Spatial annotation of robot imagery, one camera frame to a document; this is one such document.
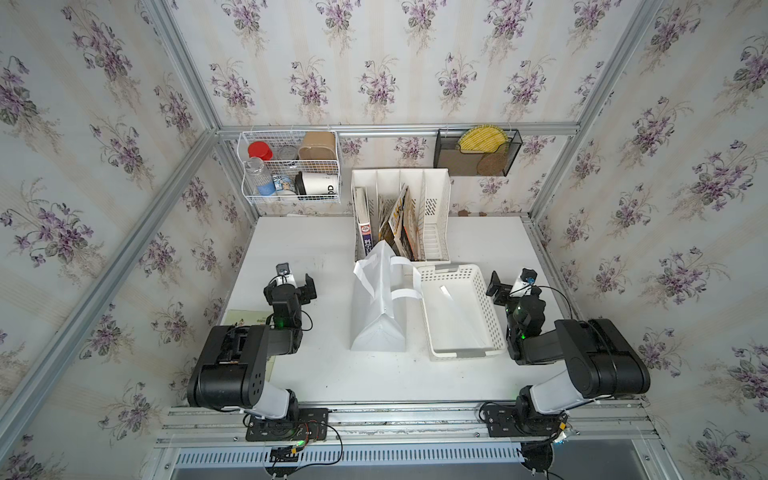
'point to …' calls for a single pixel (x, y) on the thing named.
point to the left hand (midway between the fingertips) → (297, 279)
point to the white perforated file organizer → (409, 208)
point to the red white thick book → (363, 218)
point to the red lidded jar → (261, 150)
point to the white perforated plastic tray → (460, 317)
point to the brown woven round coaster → (492, 164)
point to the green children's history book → (251, 318)
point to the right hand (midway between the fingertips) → (514, 275)
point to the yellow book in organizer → (389, 232)
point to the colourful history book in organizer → (405, 237)
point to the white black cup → (316, 183)
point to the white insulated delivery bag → (377, 325)
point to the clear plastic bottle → (259, 179)
